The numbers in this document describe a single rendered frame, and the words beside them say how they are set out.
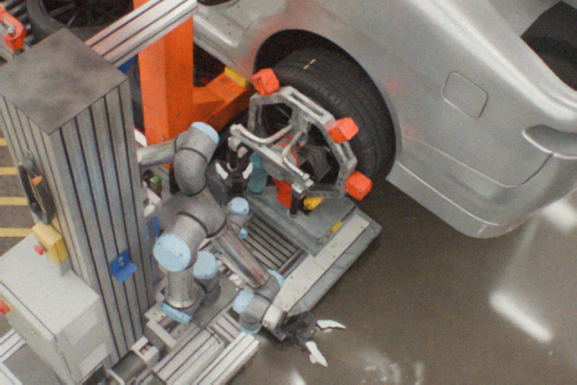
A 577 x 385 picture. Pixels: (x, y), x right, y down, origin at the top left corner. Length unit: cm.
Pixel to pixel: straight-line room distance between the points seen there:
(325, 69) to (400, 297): 137
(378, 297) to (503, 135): 142
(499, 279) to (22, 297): 256
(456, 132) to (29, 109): 164
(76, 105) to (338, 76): 148
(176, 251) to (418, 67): 114
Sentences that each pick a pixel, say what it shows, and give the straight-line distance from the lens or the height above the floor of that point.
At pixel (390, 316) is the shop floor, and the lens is 380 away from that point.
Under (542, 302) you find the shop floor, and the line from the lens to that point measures 411.
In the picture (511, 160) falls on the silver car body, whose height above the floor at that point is 131.
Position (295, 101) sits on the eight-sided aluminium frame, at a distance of 298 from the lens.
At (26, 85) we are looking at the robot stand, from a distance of 185.
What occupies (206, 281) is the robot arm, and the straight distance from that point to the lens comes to 264.
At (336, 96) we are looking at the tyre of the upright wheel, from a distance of 296.
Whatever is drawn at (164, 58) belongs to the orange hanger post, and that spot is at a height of 129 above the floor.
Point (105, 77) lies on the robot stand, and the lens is 183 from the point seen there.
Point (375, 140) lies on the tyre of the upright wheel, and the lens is 304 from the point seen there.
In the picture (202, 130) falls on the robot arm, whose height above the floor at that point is 132.
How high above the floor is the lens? 339
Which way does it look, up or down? 55 degrees down
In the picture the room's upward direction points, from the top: 10 degrees clockwise
